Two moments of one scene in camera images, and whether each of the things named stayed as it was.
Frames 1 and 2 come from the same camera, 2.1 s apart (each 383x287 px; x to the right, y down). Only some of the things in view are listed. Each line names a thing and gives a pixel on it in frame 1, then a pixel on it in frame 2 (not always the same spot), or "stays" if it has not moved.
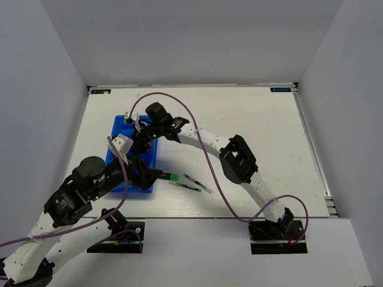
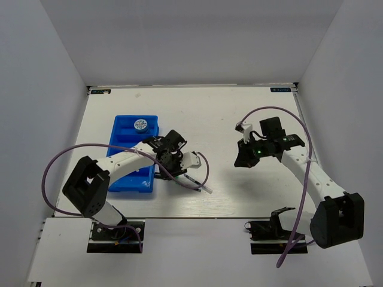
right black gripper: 140,142 -> 244,158
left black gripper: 147,176 -> 165,174
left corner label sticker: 101,91 stays
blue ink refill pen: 203,186 stays
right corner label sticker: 280,89 stays
